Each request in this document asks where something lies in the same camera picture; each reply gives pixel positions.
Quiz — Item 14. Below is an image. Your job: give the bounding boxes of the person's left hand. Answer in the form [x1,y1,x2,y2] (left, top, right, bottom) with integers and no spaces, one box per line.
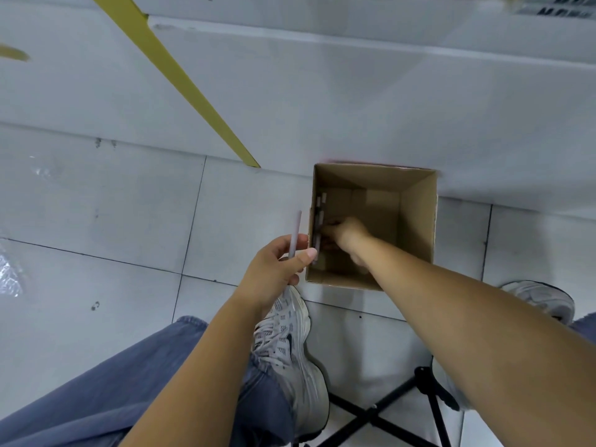
[235,233,318,317]

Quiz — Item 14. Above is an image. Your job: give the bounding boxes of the small brown cardboard box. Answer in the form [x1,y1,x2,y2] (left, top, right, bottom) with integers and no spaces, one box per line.
[305,162,440,292]

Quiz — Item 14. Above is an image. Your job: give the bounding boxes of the small crumpled clear plastic wrap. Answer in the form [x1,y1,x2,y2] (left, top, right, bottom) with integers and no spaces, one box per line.
[30,155,59,180]

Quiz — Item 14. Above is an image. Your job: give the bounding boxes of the blue jeans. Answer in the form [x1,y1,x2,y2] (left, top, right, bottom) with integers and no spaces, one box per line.
[0,311,596,447]

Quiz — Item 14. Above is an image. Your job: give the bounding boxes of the large crumpled clear plastic wrap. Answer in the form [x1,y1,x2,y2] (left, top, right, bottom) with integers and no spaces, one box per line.
[0,253,24,299]

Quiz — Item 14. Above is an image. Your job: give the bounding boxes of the person's right hand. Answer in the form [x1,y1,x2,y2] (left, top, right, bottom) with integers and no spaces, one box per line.
[320,217,373,252]

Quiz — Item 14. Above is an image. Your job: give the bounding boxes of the person's right forearm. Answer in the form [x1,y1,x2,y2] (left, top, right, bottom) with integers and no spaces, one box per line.
[349,235,596,447]

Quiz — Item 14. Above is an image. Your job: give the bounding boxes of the person's left forearm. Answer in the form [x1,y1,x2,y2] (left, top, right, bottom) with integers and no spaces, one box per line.
[119,292,271,447]

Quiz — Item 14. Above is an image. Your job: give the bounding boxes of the white grey sneaker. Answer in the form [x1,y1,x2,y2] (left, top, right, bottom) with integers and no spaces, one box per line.
[251,283,332,443]
[430,280,577,413]

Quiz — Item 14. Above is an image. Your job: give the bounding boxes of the beige paper strap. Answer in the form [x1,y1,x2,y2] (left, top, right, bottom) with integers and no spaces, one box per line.
[0,43,31,63]

